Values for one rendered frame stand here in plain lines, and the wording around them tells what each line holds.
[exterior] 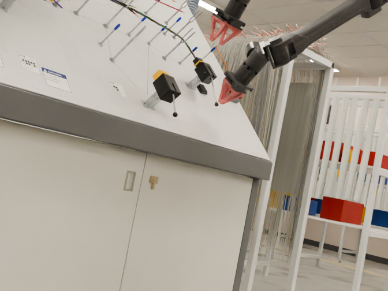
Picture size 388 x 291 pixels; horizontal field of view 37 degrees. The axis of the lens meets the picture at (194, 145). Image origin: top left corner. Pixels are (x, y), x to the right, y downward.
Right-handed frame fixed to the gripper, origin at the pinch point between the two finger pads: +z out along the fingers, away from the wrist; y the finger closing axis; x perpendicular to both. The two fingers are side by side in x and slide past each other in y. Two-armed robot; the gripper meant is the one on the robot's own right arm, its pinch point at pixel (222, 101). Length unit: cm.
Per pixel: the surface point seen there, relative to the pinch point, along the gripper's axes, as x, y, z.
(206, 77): -8.6, 2.4, -1.8
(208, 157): 14.7, 9.4, 11.6
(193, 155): 14.3, 16.3, 11.7
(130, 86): -4.8, 35.1, 5.8
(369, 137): -39, -270, 22
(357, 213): -15, -321, 81
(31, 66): -3, 70, 6
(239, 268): 36, -22, 42
